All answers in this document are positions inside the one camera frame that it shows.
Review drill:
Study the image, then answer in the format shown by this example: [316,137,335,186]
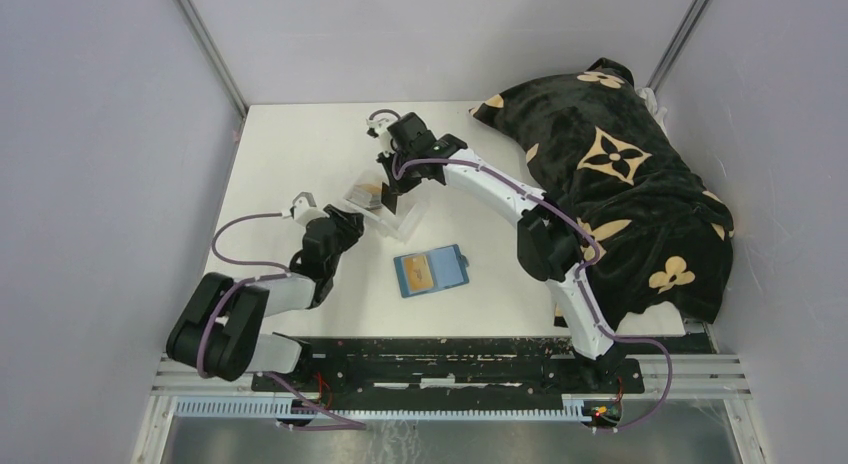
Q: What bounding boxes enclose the clear plastic tray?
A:
[343,170,430,242]

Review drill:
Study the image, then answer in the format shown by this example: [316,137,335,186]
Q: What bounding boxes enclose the blue leather card holder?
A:
[393,244,470,298]

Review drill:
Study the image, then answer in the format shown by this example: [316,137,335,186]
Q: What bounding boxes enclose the gold VIP card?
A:
[401,254,435,294]

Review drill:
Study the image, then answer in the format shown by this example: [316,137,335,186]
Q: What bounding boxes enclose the black blanket with beige flowers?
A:
[472,58,734,326]

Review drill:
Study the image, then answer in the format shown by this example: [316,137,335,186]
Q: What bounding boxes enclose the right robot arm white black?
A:
[367,109,625,392]

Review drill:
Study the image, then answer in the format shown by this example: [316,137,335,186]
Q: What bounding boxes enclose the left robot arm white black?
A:
[165,205,365,391]

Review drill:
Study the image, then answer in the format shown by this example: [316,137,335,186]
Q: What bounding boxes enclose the stack of cards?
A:
[346,182,382,210]

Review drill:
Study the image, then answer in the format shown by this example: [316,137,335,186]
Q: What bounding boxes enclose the white crumpled cloth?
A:
[635,87,668,133]

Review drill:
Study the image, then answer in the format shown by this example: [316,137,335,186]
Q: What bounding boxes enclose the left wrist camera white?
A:
[283,191,326,227]

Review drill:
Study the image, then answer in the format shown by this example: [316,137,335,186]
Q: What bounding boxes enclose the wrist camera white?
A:
[283,191,326,227]
[366,115,398,139]

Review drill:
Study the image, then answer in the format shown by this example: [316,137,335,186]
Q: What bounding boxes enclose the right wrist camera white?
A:
[366,115,398,139]

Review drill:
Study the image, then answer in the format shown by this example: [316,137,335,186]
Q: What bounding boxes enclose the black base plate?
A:
[284,337,645,411]

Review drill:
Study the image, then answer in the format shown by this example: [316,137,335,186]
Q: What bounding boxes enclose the white slotted cable duct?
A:
[173,396,595,423]

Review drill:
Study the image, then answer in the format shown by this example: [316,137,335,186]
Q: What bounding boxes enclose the aluminium rail frame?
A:
[132,354,764,463]

